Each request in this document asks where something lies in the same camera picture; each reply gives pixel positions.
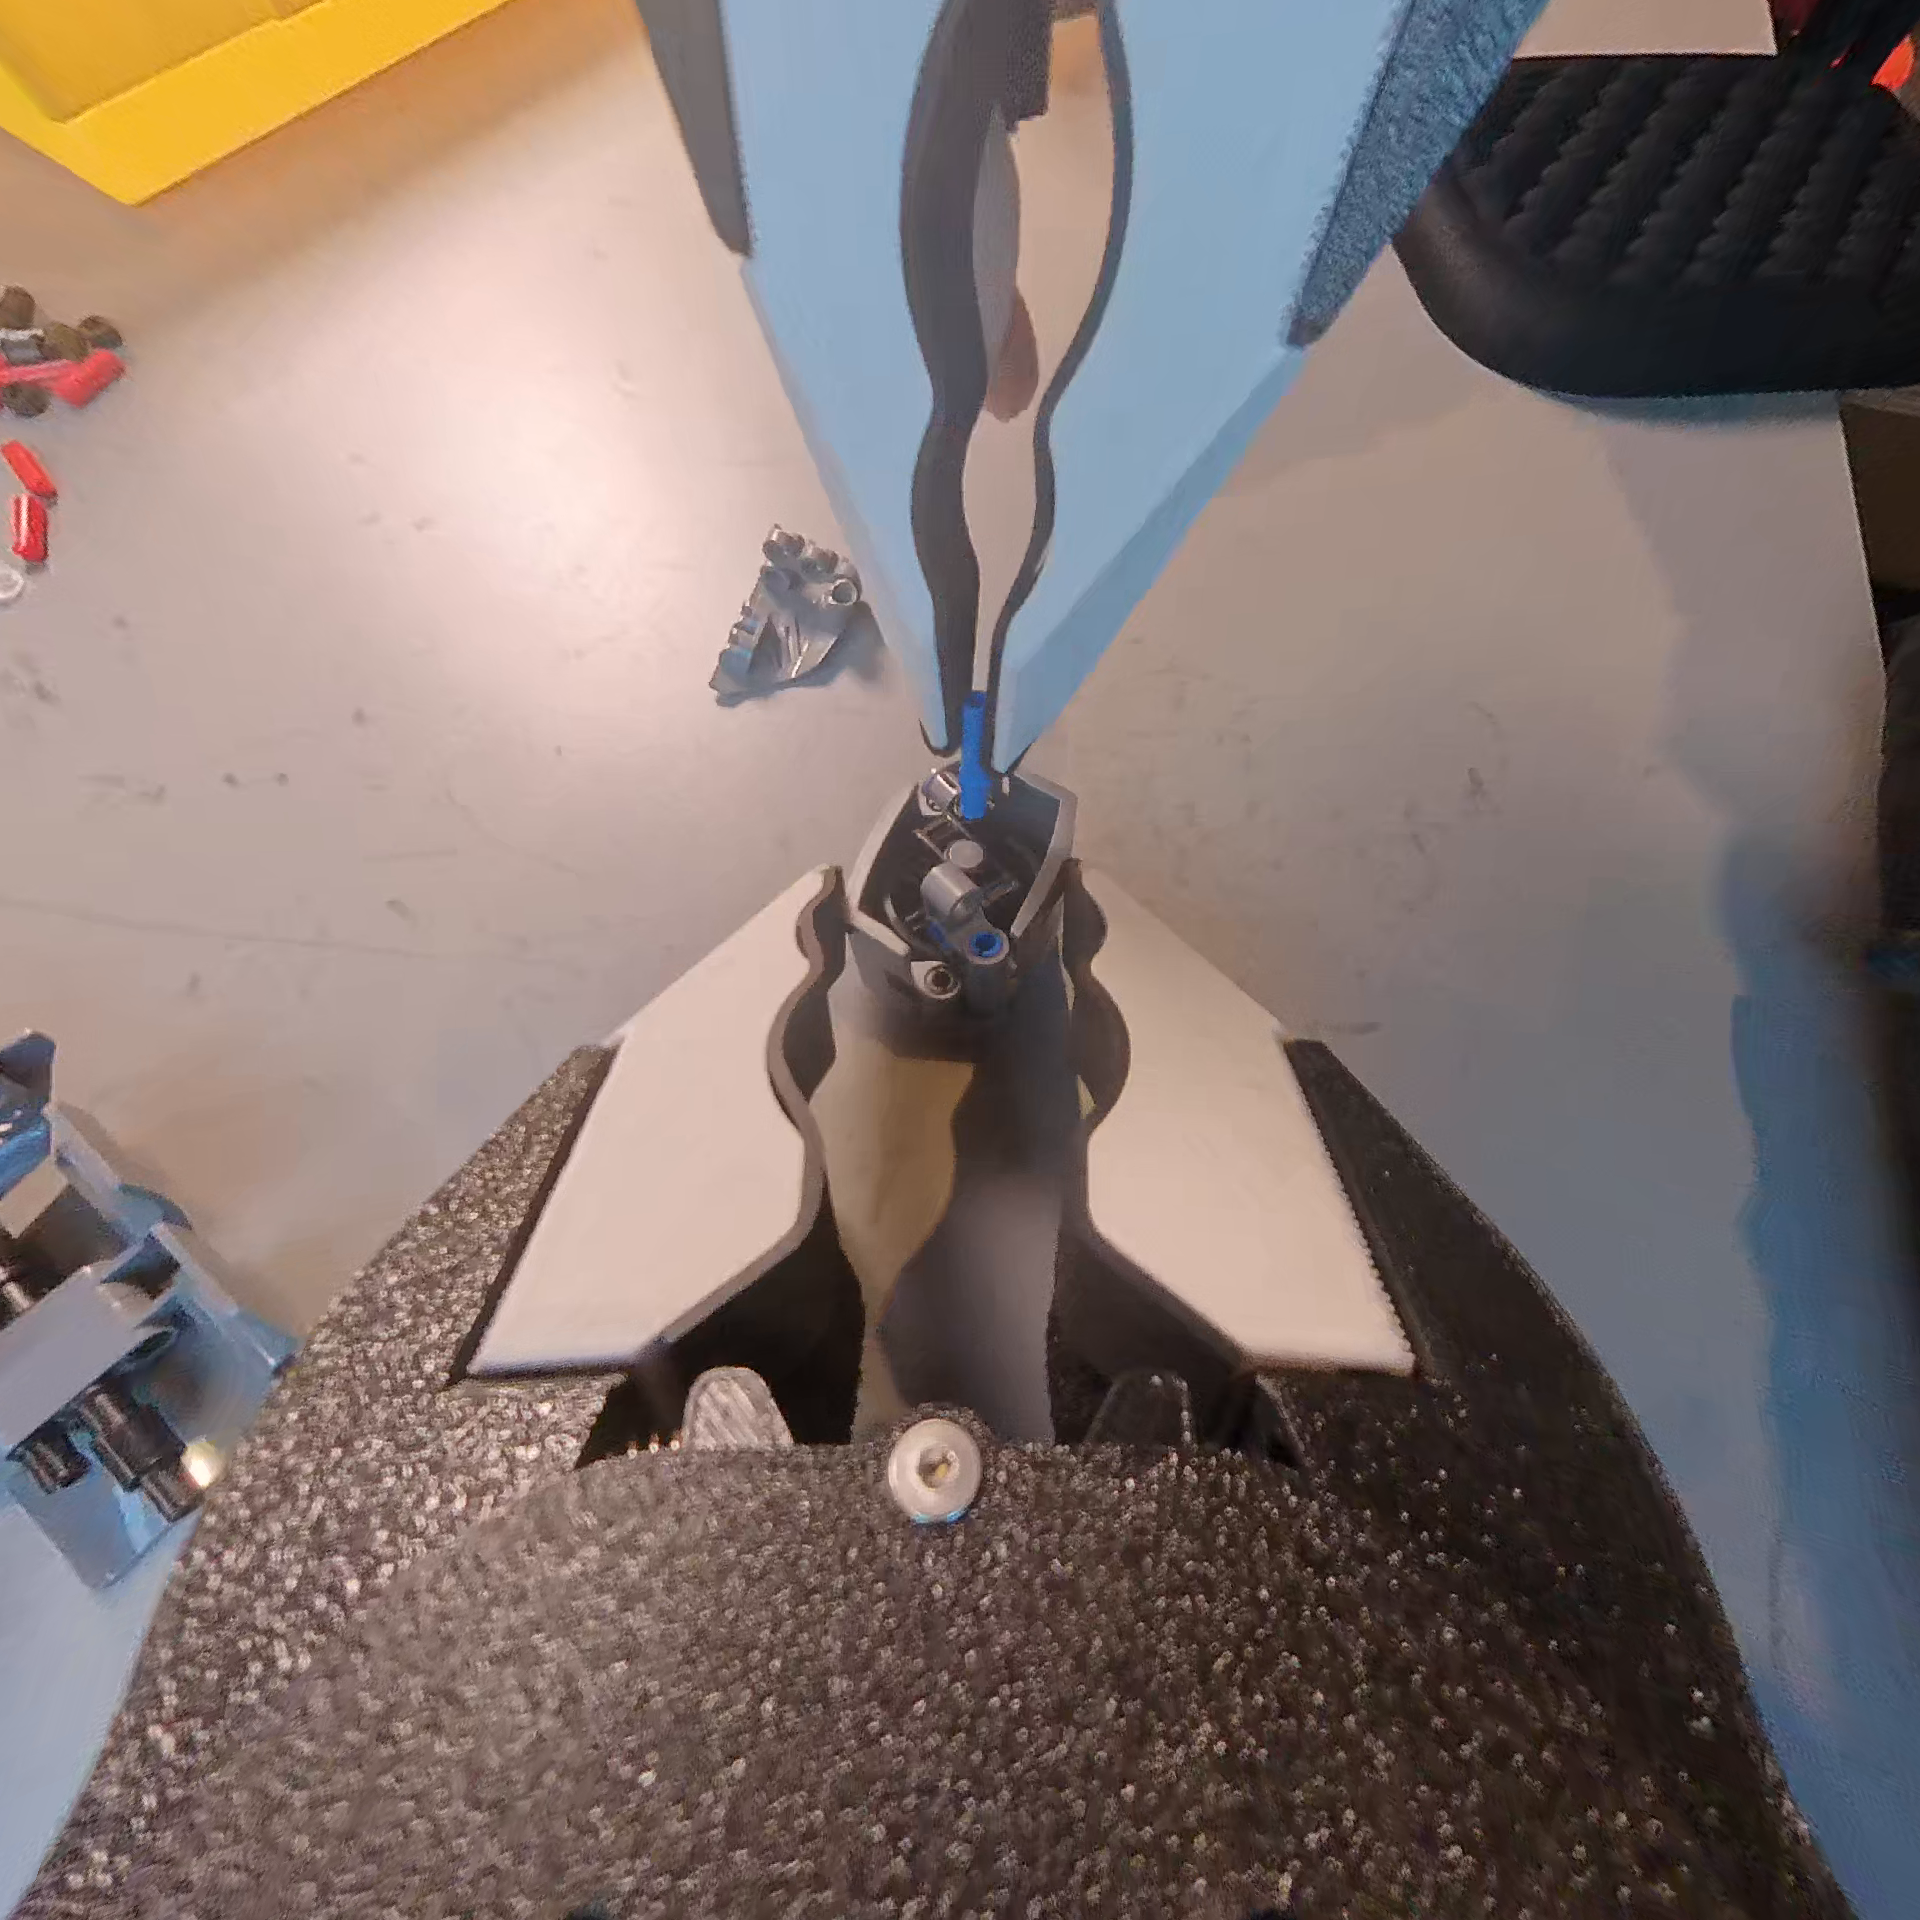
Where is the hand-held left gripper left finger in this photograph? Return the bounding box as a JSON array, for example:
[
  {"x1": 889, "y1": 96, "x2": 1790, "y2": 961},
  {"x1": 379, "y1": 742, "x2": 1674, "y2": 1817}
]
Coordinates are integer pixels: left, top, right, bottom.
[{"x1": 463, "y1": 866, "x2": 863, "y2": 1448}]

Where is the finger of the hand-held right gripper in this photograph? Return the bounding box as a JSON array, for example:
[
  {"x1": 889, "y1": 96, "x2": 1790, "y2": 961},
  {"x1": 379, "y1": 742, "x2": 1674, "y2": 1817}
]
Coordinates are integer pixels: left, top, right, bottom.
[
  {"x1": 718, "y1": 0, "x2": 995, "y2": 753},
  {"x1": 982, "y1": 0, "x2": 1422, "y2": 770}
]

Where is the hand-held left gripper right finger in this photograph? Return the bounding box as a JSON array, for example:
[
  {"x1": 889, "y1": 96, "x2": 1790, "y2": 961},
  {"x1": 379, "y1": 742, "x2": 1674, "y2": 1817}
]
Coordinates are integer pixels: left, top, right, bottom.
[{"x1": 1049, "y1": 863, "x2": 1419, "y2": 1448}]

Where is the grey brick wheel assembly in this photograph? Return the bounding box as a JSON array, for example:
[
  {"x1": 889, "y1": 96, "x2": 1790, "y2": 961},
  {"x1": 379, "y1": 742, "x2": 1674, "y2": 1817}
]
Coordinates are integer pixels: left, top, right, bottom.
[{"x1": 838, "y1": 766, "x2": 1086, "y2": 1023}]

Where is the grey desk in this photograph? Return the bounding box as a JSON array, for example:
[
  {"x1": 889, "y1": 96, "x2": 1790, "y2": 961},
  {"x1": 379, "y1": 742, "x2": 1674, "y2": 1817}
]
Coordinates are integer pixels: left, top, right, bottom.
[{"x1": 0, "y1": 0, "x2": 1920, "y2": 1920}]

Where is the person's right hand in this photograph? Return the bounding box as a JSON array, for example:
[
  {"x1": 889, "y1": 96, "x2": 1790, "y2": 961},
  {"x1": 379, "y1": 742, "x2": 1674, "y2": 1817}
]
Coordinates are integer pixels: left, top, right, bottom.
[{"x1": 982, "y1": 269, "x2": 1045, "y2": 424}]

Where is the black mesh chair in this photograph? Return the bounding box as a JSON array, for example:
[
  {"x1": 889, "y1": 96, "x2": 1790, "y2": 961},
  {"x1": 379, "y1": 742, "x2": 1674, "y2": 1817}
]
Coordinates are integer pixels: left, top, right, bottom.
[{"x1": 1393, "y1": 47, "x2": 1920, "y2": 401}]

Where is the yellow plastic bin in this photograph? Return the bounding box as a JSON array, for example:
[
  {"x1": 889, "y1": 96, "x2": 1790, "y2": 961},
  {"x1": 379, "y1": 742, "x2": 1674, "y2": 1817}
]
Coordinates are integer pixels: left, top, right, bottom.
[{"x1": 0, "y1": 0, "x2": 515, "y2": 210}]

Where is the pile of small brick parts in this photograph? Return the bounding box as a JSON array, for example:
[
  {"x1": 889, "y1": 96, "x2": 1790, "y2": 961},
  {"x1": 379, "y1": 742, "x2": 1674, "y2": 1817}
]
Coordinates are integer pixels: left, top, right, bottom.
[{"x1": 0, "y1": 281, "x2": 132, "y2": 606}]

